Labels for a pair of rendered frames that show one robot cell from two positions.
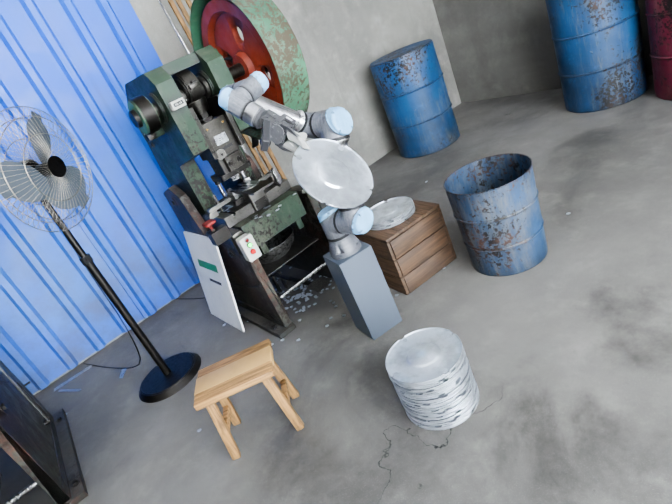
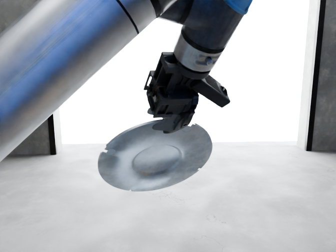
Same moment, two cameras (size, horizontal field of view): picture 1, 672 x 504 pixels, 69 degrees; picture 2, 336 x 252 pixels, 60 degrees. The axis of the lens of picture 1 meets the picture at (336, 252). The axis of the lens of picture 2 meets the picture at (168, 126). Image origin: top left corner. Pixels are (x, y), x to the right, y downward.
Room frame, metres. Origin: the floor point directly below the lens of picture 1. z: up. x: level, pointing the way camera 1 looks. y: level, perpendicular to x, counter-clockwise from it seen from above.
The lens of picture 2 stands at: (2.20, 0.23, 1.18)
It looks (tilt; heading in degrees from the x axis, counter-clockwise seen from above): 11 degrees down; 206
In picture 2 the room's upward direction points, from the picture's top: straight up
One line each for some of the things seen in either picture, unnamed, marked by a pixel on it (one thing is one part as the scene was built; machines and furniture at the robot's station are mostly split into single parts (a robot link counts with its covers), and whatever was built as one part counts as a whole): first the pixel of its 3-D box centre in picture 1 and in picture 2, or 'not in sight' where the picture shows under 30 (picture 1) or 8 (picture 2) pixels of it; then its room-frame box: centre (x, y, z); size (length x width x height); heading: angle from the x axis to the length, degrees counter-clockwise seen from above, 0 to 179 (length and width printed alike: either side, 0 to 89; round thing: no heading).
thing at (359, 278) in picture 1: (363, 288); not in sight; (2.07, -0.05, 0.23); 0.18 x 0.18 x 0.45; 18
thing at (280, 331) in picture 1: (218, 256); not in sight; (2.76, 0.65, 0.45); 0.92 x 0.12 x 0.90; 29
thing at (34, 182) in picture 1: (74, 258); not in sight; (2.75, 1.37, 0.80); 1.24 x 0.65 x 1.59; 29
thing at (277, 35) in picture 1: (233, 71); not in sight; (3.02, 0.10, 1.33); 1.03 x 0.28 x 0.82; 29
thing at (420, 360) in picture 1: (423, 354); not in sight; (1.43, -0.13, 0.24); 0.29 x 0.29 x 0.01
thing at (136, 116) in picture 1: (190, 93); not in sight; (2.76, 0.35, 1.33); 0.67 x 0.18 x 0.18; 119
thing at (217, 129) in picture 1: (220, 143); not in sight; (2.73, 0.33, 1.04); 0.17 x 0.15 x 0.30; 29
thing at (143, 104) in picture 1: (150, 116); not in sight; (2.66, 0.57, 1.31); 0.22 x 0.12 x 0.22; 29
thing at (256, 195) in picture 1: (258, 196); not in sight; (2.61, 0.26, 0.72); 0.25 x 0.14 x 0.14; 29
